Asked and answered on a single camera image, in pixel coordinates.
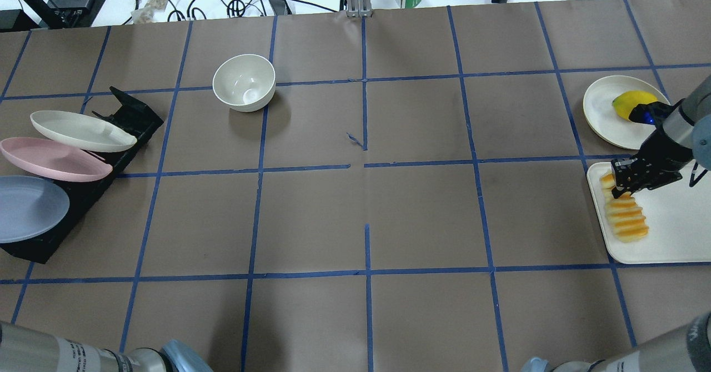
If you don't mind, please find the snack bag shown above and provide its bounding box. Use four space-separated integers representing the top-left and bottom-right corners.
131 0 168 24

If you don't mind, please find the cream ceramic bowl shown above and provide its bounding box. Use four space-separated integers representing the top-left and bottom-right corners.
212 54 276 112

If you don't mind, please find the pink plate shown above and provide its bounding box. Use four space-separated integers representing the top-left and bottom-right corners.
1 137 113 183

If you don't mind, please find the black plate rack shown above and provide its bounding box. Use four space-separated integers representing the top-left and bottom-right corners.
2 87 163 264

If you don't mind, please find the yellow lemon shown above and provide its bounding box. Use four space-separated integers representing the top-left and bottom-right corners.
611 90 658 123

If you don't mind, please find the blue plate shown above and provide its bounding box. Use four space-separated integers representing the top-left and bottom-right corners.
1 175 69 244

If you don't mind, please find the cream tray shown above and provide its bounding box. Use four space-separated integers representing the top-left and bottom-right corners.
587 162 710 265

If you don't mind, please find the cream round plate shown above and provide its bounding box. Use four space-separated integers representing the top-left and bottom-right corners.
583 74 670 151

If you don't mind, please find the striped bread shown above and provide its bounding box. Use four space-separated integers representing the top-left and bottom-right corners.
600 173 649 243

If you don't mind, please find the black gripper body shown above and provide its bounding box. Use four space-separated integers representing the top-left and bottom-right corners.
611 133 692 198

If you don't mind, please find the cream plate in rack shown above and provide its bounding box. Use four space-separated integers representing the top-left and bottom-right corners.
29 110 138 153

